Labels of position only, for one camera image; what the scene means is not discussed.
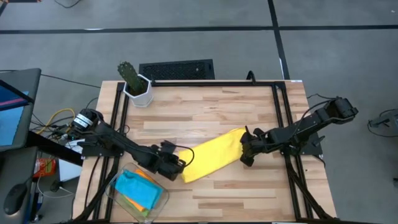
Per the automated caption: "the grey stand base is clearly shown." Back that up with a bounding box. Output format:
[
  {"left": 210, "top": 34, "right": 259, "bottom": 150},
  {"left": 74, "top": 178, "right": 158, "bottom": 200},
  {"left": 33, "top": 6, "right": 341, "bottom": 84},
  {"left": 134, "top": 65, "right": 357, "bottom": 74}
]
[{"left": 368, "top": 108, "right": 398, "bottom": 138}]

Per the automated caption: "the laptop screen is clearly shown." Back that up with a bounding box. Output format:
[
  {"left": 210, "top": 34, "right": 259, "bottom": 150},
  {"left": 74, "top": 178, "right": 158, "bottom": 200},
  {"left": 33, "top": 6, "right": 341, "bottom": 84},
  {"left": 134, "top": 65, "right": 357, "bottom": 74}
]
[{"left": 0, "top": 68, "right": 42, "bottom": 152}]

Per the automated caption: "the white hexagonal plant pot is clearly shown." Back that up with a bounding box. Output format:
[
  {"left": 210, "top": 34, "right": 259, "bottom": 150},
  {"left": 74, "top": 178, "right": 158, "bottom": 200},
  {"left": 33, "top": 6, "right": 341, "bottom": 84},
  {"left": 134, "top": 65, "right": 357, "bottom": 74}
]
[{"left": 123, "top": 73, "right": 154, "bottom": 108}]

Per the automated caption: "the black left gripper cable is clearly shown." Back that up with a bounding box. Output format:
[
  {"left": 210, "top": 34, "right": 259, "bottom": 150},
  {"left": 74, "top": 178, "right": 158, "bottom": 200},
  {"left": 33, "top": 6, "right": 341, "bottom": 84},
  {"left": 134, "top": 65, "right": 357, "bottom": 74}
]
[{"left": 172, "top": 143, "right": 195, "bottom": 169}]

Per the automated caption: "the orange microfiber towel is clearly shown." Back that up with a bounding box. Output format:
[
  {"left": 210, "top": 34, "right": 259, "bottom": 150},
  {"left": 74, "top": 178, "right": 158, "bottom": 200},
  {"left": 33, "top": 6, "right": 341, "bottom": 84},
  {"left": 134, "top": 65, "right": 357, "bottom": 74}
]
[{"left": 124, "top": 169, "right": 156, "bottom": 213}]

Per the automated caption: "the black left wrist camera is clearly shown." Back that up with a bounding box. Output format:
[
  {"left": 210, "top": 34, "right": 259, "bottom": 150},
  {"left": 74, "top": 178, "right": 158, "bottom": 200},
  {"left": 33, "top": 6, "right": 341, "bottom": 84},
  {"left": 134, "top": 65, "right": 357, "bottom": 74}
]
[{"left": 159, "top": 139, "right": 177, "bottom": 154}]

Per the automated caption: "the black aluminium table frame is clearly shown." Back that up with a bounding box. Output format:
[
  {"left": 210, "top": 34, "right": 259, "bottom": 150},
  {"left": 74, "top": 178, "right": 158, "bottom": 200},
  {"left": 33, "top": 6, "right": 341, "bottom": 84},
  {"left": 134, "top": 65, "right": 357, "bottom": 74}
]
[{"left": 73, "top": 80, "right": 343, "bottom": 224}]

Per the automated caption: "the clear plastic bin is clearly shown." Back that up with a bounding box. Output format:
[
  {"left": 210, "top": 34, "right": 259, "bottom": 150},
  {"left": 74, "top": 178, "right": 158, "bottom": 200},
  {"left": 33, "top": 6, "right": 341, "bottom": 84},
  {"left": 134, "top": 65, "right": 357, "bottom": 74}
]
[{"left": 105, "top": 162, "right": 170, "bottom": 224}]

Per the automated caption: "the blue microfiber towel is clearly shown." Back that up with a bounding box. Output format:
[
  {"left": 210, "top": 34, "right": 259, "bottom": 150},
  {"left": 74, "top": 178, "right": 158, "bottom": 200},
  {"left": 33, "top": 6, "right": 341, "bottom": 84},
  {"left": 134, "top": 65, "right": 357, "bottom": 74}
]
[{"left": 114, "top": 169, "right": 164, "bottom": 210}]

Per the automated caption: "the dark green cactus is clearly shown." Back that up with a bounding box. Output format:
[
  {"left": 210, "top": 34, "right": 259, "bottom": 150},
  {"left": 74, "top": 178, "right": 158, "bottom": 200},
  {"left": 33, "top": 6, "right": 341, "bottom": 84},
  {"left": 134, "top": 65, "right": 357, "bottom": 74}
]
[{"left": 117, "top": 61, "right": 147, "bottom": 96}]

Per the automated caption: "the yellow cable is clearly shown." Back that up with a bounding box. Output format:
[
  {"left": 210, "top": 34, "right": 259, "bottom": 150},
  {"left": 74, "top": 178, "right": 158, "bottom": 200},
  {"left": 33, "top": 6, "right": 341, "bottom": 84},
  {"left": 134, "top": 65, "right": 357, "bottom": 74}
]
[{"left": 37, "top": 108, "right": 76, "bottom": 134}]

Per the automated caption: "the black floor cable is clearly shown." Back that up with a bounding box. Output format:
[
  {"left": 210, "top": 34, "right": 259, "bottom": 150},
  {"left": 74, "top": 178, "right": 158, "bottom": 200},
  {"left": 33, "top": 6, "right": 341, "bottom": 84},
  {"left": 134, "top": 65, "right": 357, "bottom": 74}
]
[{"left": 0, "top": 70, "right": 102, "bottom": 90}]

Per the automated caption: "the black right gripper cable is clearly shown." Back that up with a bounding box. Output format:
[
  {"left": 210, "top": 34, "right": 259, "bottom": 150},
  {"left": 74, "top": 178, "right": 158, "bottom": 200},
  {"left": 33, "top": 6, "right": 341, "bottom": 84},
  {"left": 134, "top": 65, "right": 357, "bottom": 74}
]
[{"left": 290, "top": 93, "right": 338, "bottom": 138}]

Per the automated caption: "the black cable loop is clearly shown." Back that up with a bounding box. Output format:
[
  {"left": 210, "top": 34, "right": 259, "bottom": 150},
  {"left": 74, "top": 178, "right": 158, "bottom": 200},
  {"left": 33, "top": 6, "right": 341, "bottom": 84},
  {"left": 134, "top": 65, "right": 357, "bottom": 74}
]
[{"left": 246, "top": 70, "right": 259, "bottom": 84}]

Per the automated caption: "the black metal beam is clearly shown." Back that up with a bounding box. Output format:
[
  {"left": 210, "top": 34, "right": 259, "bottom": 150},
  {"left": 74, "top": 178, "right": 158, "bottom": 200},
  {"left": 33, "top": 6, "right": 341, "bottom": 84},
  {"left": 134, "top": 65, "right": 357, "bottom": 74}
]
[{"left": 26, "top": 130, "right": 83, "bottom": 167}]

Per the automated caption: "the yellow microfiber towel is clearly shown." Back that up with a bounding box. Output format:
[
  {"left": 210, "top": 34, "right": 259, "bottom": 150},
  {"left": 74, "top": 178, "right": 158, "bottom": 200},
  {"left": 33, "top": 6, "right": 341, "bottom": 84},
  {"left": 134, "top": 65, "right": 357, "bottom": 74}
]
[{"left": 178, "top": 127, "right": 248, "bottom": 184}]

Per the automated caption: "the grey side desk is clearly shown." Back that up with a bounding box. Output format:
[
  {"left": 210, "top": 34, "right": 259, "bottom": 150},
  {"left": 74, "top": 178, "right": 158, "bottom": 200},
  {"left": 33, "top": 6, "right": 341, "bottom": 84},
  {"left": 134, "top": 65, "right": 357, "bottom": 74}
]
[{"left": 0, "top": 146, "right": 40, "bottom": 224}]

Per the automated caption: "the black computer mouse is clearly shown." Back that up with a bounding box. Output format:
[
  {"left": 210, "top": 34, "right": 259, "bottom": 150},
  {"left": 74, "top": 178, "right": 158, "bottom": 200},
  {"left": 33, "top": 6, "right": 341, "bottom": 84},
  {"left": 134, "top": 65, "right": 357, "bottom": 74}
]
[{"left": 2, "top": 183, "right": 27, "bottom": 216}]

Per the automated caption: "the white box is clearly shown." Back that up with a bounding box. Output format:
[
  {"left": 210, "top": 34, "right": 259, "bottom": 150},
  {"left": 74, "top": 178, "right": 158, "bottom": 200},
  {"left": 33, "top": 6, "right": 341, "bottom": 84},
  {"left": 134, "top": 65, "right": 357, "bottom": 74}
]
[{"left": 58, "top": 139, "right": 84, "bottom": 182}]

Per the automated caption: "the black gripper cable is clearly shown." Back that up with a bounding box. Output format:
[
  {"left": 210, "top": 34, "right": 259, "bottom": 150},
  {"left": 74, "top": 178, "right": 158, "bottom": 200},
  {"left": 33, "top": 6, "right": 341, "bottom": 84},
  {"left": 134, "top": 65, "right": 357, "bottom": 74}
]
[
  {"left": 290, "top": 93, "right": 338, "bottom": 138},
  {"left": 172, "top": 143, "right": 195, "bottom": 169}
]

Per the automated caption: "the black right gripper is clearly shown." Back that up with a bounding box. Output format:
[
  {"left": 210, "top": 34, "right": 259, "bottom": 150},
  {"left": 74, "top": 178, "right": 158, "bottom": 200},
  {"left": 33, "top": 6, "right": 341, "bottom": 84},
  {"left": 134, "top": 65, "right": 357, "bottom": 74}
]
[{"left": 239, "top": 126, "right": 275, "bottom": 167}]

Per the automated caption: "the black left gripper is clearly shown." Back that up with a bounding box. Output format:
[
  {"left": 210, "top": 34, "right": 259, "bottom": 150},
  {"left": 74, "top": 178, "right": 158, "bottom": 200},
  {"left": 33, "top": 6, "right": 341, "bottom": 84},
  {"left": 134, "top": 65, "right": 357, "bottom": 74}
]
[{"left": 148, "top": 146, "right": 188, "bottom": 182}]

